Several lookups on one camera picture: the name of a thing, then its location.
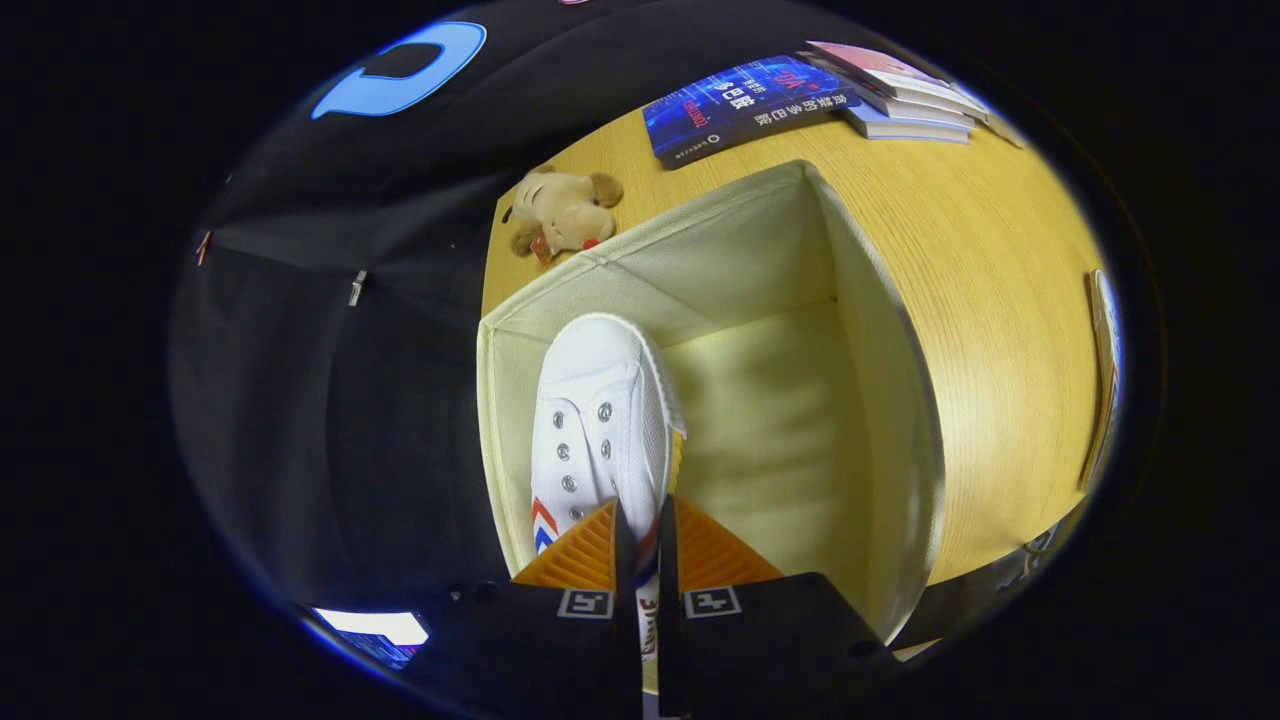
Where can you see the white canvas shoe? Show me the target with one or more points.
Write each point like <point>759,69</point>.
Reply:
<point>600,400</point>

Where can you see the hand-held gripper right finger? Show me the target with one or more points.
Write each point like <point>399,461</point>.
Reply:
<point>668,560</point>

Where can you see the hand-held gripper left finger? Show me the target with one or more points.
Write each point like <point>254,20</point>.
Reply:
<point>625,560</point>

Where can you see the lit monitor screen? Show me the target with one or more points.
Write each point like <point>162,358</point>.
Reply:
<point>380,627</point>

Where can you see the silver clip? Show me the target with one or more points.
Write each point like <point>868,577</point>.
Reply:
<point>357,288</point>

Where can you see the cream fabric storage box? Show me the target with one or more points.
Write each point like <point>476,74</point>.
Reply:
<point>780,400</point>

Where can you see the pale blue book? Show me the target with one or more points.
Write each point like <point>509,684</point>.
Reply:
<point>910,134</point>

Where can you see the pink clip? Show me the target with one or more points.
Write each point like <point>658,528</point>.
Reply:
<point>203,248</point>

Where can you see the blue cover book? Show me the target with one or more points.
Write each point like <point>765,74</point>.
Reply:
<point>740,110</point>

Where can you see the grey cover book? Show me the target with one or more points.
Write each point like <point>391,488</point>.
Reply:
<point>920,115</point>

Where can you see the tan plush toy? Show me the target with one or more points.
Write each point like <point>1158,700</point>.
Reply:
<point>565,210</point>

